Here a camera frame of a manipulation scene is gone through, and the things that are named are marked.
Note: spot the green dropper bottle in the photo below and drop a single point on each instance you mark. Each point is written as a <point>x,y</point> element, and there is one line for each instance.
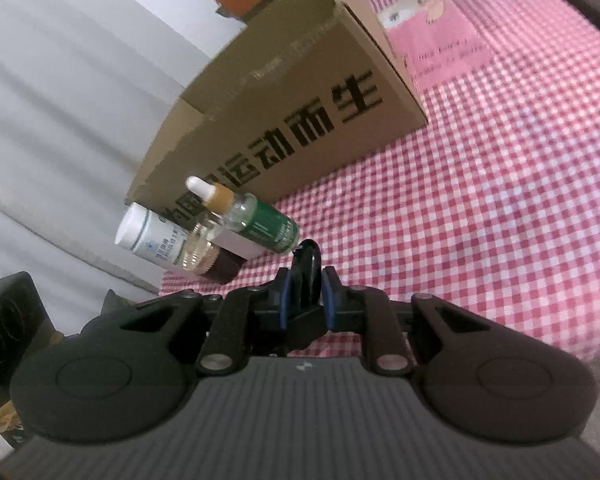
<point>265,225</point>

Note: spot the small white box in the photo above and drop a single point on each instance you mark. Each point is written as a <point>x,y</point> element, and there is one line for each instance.
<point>240,247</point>

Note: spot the pink checked cloth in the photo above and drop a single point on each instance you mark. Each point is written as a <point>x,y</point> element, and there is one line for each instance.
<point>480,185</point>

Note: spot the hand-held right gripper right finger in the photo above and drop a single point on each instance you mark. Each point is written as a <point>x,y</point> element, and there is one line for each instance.
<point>329,305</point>

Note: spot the white pill bottle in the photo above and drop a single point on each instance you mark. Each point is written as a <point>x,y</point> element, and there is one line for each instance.
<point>145,235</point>

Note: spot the black key fob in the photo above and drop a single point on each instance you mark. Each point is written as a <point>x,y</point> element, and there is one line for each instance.
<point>305,270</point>

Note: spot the white curtain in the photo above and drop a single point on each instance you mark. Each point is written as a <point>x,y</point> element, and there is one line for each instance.
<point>55,135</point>

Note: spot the gold lid jar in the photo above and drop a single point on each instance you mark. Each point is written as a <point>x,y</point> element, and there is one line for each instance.
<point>200,255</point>

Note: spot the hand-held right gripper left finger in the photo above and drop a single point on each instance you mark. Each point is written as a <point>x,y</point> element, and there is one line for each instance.
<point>283,302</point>

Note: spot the brown cardboard box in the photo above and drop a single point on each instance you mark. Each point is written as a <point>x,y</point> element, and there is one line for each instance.
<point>290,90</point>

